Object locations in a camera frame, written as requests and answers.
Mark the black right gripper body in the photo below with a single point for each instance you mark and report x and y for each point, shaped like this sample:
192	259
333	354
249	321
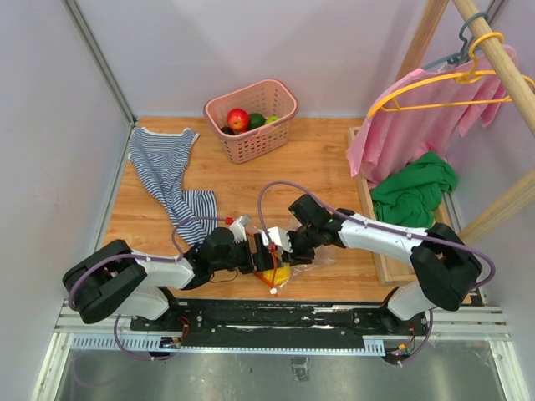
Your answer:
302	244

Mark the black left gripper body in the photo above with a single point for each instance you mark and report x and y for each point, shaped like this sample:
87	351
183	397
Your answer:
242	257

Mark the clear zip top bag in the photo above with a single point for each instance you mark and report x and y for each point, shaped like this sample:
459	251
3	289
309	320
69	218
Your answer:
323	258

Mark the fake yellow lemon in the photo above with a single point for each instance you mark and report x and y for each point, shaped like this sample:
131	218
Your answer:
279	276

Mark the fake green lime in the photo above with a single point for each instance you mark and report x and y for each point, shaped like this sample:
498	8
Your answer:
272	119

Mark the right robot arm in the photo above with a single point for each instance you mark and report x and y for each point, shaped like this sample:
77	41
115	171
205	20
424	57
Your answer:
445	269

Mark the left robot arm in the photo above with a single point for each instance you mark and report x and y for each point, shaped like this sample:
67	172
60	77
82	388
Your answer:
117	280

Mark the green tank top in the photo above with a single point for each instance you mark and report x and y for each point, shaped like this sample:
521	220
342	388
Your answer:
408	197

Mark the blue white striped shirt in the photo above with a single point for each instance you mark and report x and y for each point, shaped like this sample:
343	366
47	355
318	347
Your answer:
160	161

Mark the pink plastic basket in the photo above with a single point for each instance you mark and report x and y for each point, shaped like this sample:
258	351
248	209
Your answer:
268	97

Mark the yellow clothes hanger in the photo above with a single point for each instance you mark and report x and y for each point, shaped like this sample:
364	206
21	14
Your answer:
390	103

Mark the pink shirt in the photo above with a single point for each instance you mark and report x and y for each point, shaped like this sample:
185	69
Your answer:
389	141

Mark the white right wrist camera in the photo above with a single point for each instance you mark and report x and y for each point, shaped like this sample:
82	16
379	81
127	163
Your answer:
278	237

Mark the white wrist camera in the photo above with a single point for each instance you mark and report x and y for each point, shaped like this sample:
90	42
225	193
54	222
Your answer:
278	237
238	227

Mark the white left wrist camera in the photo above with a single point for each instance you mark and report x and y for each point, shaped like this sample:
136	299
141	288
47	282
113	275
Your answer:
238	227

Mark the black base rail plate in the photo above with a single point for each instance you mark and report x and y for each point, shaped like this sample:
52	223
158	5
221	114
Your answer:
275	324

